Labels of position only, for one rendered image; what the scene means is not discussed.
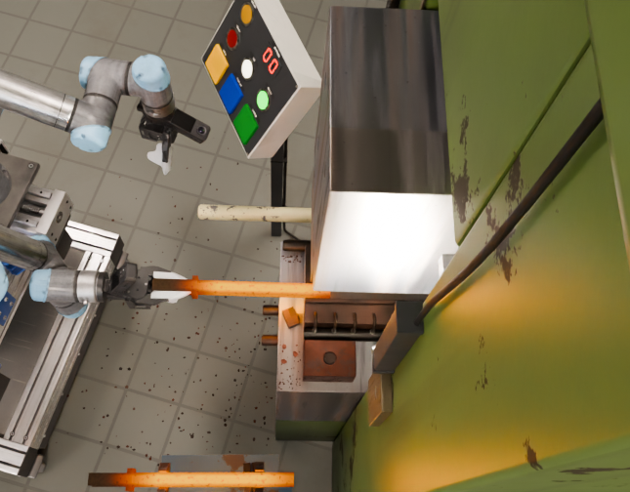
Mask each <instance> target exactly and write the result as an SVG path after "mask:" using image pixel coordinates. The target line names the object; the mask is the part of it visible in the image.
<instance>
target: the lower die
mask: <svg viewBox="0 0 630 492"><path fill-rule="evenodd" d="M304 283H312V282H311V245H306V247H305V264H304ZM396 301H404V300H367V299H331V298H304V324H303V331H304V328H305V327H314V322H315V315H314V313H315V311H316V312H317V328H333V325H334V315H333V313H334V312H337V328H353V326H354V317H353V313H354V312H355V313H356V314H357V329H372V327H373V316H372V313H375V314H376V329H385V328H386V326H387V324H388V322H389V320H390V318H391V315H392V314H393V313H394V311H395V302H396Z"/></svg>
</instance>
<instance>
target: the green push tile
mask: <svg viewBox="0 0 630 492"><path fill-rule="evenodd" d="M233 124H234V126H235V129H236V131H237V132H238V134H239V136H240V138H241V140H242V142H243V144H247V143H248V142H249V141H250V139H251V138H252V136H253V135H254V134H255V132H256V131H257V129H258V128H259V126H258V124H257V122H256V120H255V118H254V116H253V114H252V111H251V109H250V107H249V105H248V103H247V104H245V105H244V107H243V108H242V110H241V111H240V112H239V113H238V115H237V116H236V118H235V119H234V121H233Z"/></svg>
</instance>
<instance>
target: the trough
mask: <svg viewBox="0 0 630 492"><path fill-rule="evenodd" d="M428 296H429V294H404V293H368V292H332V291H330V298H331V299H367V300H405V301H425V300H426V299H427V297H428Z"/></svg>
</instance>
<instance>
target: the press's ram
mask: <svg viewBox="0 0 630 492"><path fill-rule="evenodd" d="M458 249H459V246H457V244H456V242H455V235H454V221H453V207H452V193H451V179H450V166H449V152H448V138H447V125H446V111H445V97H444V84H443V70H442V56H441V29H440V15H439V11H432V10H410V9H390V8H368V7H347V6H330V8H329V14H328V24H327V32H326V41H325V51H324V60H323V69H322V78H321V87H320V96H319V106H318V115H317V123H316V133H315V181H314V266H313V289H314V291H332V292H368V293H404V294H430V293H431V291H432V290H433V288H434V286H435V285H436V283H437V282H438V280H439V279H440V277H441V275H442V273H443V272H444V270H445V269H446V267H447V266H448V264H449V263H450V261H451V260H452V258H453V256H454V255H455V253H456V252H457V250H458Z"/></svg>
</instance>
